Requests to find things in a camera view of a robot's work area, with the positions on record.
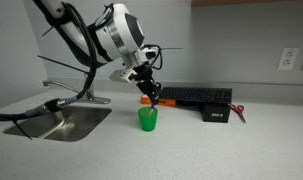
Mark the stainless steel sink basin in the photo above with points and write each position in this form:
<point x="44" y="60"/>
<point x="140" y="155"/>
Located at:
<point x="68" y="124"/>

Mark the blue pen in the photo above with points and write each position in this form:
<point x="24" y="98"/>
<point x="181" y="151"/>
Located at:
<point x="153" y="106"/>

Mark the chrome sink faucet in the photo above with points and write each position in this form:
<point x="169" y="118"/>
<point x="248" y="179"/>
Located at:
<point x="91" y="99"/>

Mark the black computer keyboard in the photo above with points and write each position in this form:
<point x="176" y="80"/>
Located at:
<point x="197" y="95"/>

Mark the small black box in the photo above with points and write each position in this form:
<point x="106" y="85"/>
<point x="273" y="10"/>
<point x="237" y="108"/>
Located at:
<point x="215" y="113"/>

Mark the black zip tie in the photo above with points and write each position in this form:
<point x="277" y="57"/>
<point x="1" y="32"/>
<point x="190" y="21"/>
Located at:
<point x="22" y="130"/>
<point x="62" y="64"/>

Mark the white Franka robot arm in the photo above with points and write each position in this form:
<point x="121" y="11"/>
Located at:
<point x="121" y="30"/>

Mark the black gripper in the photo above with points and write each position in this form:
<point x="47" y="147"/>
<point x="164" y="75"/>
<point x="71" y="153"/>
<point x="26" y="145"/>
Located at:
<point x="143" y="75"/>

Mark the white wall power outlet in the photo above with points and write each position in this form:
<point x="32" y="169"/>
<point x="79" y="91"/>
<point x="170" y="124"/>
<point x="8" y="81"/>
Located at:
<point x="287" y="59"/>

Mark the grey zip tie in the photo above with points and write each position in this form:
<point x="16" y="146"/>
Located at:
<point x="172" y="48"/>

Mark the orange and white cardboard box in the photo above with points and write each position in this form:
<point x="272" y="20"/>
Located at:
<point x="165" y="102"/>

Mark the green plastic cup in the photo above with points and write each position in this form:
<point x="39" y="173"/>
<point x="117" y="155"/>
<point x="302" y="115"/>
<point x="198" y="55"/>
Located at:
<point x="147" y="120"/>

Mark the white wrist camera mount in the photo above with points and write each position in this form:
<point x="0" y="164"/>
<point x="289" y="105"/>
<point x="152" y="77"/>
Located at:
<point x="121" y="76"/>

